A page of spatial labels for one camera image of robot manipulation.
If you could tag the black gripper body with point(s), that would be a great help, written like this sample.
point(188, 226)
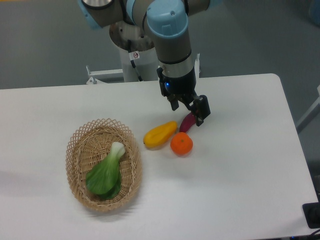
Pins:
point(178, 86)

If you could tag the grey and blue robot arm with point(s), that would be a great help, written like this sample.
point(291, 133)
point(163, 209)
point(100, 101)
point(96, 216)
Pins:
point(165, 23)

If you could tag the woven wicker basket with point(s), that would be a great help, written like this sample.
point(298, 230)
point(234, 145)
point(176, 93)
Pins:
point(88, 146)

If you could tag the green bok choy vegetable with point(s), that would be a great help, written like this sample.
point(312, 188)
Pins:
point(104, 180)

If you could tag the purple sweet potato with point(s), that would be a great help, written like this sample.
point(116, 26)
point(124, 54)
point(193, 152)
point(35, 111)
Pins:
point(188, 121)

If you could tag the yellow papaya fruit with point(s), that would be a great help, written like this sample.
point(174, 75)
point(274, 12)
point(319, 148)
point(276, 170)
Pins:
point(160, 134)

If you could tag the orange mandarin fruit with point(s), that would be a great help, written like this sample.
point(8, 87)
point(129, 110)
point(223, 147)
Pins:
point(181, 144)

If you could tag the black device at table edge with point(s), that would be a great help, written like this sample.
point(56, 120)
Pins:
point(312, 214)

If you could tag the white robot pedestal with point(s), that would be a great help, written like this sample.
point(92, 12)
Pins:
point(138, 56)

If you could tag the white metal base frame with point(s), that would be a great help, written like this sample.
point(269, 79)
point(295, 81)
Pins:
point(117, 76)

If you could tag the white frame at right edge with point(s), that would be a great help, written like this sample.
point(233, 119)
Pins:
point(309, 115)

